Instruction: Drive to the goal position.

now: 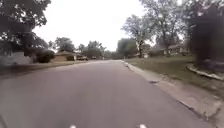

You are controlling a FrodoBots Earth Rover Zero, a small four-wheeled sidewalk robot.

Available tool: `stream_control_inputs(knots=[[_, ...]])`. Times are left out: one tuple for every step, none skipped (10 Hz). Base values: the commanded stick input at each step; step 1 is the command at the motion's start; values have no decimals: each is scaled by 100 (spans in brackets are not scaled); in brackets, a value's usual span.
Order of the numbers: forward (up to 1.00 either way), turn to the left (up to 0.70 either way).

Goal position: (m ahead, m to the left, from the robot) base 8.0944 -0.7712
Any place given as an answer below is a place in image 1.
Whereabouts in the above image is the row of trees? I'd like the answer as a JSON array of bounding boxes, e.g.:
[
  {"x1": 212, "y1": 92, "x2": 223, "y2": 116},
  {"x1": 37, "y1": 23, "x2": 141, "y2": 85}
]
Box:
[{"x1": 48, "y1": 36, "x2": 138, "y2": 61}]

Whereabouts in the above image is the vehicle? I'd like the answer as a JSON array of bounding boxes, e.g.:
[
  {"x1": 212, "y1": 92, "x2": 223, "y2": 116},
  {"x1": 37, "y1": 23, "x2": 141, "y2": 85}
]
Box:
[{"x1": 76, "y1": 54, "x2": 90, "y2": 62}]

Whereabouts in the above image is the grey asphalt road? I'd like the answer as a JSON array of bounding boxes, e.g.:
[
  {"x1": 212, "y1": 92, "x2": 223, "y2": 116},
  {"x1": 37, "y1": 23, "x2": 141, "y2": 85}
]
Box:
[{"x1": 0, "y1": 59, "x2": 214, "y2": 128}]

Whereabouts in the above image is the brown low house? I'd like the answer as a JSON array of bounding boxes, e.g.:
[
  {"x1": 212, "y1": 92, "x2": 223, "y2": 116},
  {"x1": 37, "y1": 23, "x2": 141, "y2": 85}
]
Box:
[{"x1": 52, "y1": 50, "x2": 80, "y2": 63}]

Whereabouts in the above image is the grass lawn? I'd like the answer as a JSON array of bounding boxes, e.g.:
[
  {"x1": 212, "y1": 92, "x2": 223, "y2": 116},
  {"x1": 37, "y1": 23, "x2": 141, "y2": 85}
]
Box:
[{"x1": 124, "y1": 54, "x2": 224, "y2": 98}]

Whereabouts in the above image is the dark bush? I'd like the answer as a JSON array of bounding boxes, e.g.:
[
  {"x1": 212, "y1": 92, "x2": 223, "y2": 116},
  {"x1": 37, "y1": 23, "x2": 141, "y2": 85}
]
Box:
[{"x1": 35, "y1": 49, "x2": 56, "y2": 64}]

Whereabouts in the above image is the pale concrete kerb strip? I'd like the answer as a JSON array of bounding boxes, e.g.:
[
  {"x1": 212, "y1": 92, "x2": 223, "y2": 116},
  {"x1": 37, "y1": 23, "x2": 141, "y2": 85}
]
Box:
[{"x1": 122, "y1": 59, "x2": 224, "y2": 128}]

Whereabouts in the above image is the pale fence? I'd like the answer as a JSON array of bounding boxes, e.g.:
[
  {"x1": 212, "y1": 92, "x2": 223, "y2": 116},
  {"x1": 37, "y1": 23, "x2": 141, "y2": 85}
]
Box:
[{"x1": 0, "y1": 51, "x2": 35, "y2": 67}]

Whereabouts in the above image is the large overhanging tree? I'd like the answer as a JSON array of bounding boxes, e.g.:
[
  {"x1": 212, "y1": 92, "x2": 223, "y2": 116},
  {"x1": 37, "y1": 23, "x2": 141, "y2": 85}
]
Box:
[{"x1": 0, "y1": 0, "x2": 53, "y2": 58}]

